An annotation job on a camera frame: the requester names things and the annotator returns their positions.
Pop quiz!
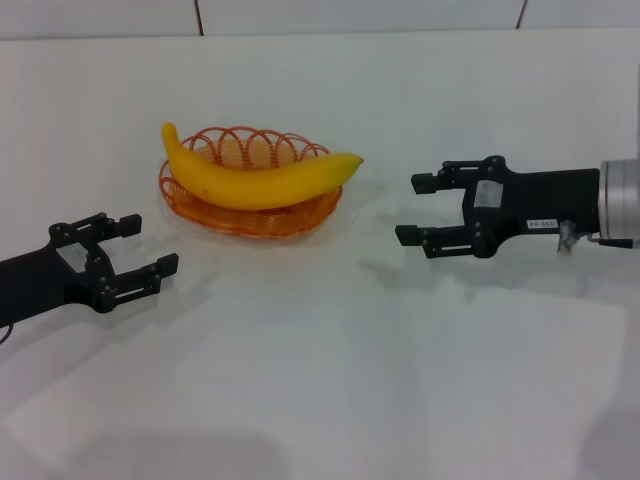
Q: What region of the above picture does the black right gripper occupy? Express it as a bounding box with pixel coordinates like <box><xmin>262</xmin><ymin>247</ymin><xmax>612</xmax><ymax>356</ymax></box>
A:
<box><xmin>394</xmin><ymin>155</ymin><xmax>602</xmax><ymax>260</ymax></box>

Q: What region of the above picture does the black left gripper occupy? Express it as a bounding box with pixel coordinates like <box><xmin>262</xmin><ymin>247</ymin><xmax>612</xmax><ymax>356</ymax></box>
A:
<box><xmin>0</xmin><ymin>211</ymin><xmax>181</xmax><ymax>327</ymax></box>

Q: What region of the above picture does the orange plastic wire basket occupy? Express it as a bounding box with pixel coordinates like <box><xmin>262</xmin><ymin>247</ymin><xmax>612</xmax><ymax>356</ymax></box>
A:
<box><xmin>158</xmin><ymin>126</ymin><xmax>345</xmax><ymax>238</ymax></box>

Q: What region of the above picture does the yellow banana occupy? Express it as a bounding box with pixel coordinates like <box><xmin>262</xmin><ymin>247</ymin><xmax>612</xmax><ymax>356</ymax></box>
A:
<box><xmin>160</xmin><ymin>121</ymin><xmax>366</xmax><ymax>212</ymax></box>

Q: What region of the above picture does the metal cable connector plug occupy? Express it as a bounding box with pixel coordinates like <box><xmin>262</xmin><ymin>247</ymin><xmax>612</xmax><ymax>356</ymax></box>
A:
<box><xmin>556</xmin><ymin>219</ymin><xmax>580</xmax><ymax>259</ymax></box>

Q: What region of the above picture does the thin right arm cable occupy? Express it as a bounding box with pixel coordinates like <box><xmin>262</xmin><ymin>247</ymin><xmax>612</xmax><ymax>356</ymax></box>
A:
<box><xmin>585</xmin><ymin>235</ymin><xmax>635</xmax><ymax>250</ymax></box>

